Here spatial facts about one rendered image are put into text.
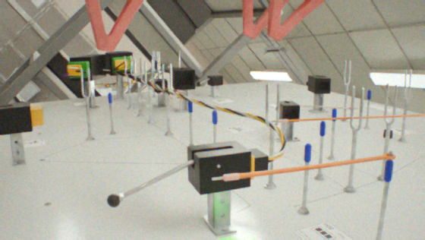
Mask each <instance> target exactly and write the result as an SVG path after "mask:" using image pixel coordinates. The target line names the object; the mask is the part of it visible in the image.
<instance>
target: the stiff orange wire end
mask: <svg viewBox="0 0 425 240"><path fill-rule="evenodd" d="M395 158H396V155H395V154H394V153H393V154H392V156H389V153H384V154H383V155H382V156H374V157H367V158H361V159H349V160H342V161H335V162H333V163H323V164H316V165H309V166H296V167H289V168H282V169H276V170H268V171H261V172H247V173H241V174H239V173H233V174H226V175H223V177H216V178H212V180H213V181H215V180H224V181H234V180H239V179H240V178H253V177H260V176H266V175H274V174H280V173H287V172H300V171H307V170H314V169H321V168H326V167H333V166H345V165H351V164H358V163H365V162H369V161H375V160H382V159H389V160H393V159H395Z"/></svg>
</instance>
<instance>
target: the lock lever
mask: <svg viewBox="0 0 425 240"><path fill-rule="evenodd" d="M193 164H194V159H192V160H189V161H187V162H185V163H183V164H181V165H179V166H177V167H175V168H173V169H172V170H170V171H168V172H166V173H164V174H161V175H159V176H157V177H155V178H153V179H151V180H149V181H148V182H145V183H144V184H142V185H138V186H137V187H135V188H133V189H131V190H129V191H127V192H124V193H119V194H118V196H119V200H120V202H122V201H123V200H124V198H126V197H127V196H129V195H132V194H135V193H136V192H138V191H140V190H142V189H144V188H147V187H149V186H150V185H153V184H155V183H157V182H159V181H161V180H163V179H164V178H166V177H168V176H170V175H173V174H175V173H176V172H179V171H181V170H182V169H184V168H186V167H188V166H191V165H193Z"/></svg>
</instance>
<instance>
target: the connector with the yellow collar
mask: <svg viewBox="0 0 425 240"><path fill-rule="evenodd" d="M249 150H251V154H252V155H253V156H254V171H255V172H261V171H268V170H269V156H267V155H266V154H265V153H263V152H261V151H260V150H258V149H257V148H253V149H249Z"/></svg>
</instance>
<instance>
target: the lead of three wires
mask: <svg viewBox="0 0 425 240"><path fill-rule="evenodd" d="M269 126H270V127H271V128H272V129H273V130H274V131H276V133H277V134H278V136H279V137H280V138H281V142H282V148H281V150H280V151H279V153H277V154H275V155H272V156H269V163H270V162H273V161H275V160H276V159H281V158H282V157H283V156H284V154H285V151H286V150H287V149H288V145H287V143H286V141H287V140H286V137H285V135H284V134H283V133H282V131H281V129H280V128H279V127H278V126H276V125H274V124H273V122H271V121H269Z"/></svg>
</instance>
